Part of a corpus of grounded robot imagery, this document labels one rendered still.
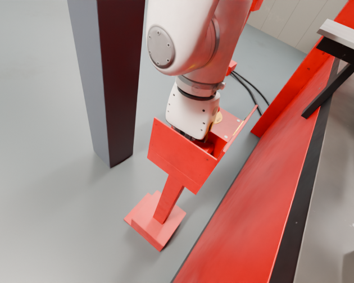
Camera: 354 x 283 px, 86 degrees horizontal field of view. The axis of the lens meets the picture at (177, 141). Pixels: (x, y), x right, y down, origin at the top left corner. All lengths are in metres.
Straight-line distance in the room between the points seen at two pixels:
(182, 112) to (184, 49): 0.17
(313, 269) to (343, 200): 0.13
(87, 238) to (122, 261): 0.20
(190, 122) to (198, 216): 0.89
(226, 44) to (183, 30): 0.09
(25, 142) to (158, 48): 1.33
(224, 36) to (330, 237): 0.29
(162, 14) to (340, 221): 0.34
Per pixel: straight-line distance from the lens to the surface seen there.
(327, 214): 0.34
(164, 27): 0.23
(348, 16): 1.52
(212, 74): 0.31
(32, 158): 1.41
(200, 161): 0.39
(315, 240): 0.31
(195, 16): 0.22
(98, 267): 1.09
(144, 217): 1.01
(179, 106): 0.38
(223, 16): 0.28
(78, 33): 0.85
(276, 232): 0.36
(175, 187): 0.67
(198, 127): 0.38
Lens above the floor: 1.08
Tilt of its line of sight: 48 degrees down
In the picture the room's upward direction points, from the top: 19 degrees clockwise
